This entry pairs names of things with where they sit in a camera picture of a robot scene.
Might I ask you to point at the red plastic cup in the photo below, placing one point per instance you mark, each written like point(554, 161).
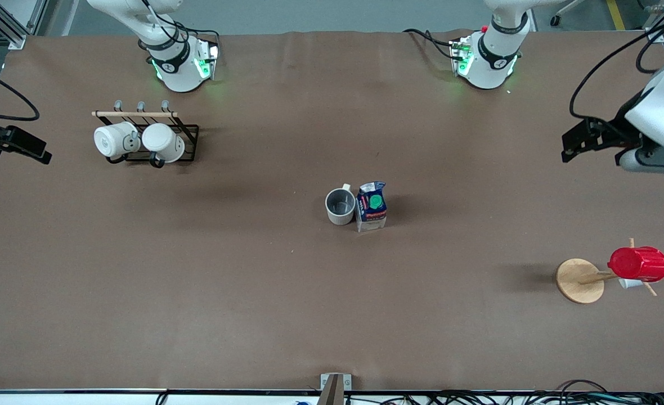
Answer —
point(638, 264)

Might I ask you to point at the small metal corner bracket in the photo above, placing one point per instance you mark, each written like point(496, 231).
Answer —
point(655, 36)

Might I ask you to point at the metal mount bracket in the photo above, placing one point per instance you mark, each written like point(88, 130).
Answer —
point(335, 388)

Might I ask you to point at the aluminium frame profile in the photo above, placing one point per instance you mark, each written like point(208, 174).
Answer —
point(5, 28)

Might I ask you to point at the white caster leg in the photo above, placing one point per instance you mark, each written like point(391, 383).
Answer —
point(562, 14)

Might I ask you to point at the small white cup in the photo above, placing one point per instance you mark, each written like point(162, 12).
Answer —
point(629, 283)

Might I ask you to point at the wooden mug tree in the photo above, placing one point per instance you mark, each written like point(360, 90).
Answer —
point(577, 281)

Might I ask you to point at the beige mug grey inside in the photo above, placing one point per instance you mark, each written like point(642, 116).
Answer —
point(340, 216)

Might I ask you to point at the blue white milk carton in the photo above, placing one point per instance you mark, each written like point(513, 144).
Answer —
point(372, 216)

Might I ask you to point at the white mug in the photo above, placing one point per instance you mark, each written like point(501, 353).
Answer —
point(112, 140)
point(163, 140)

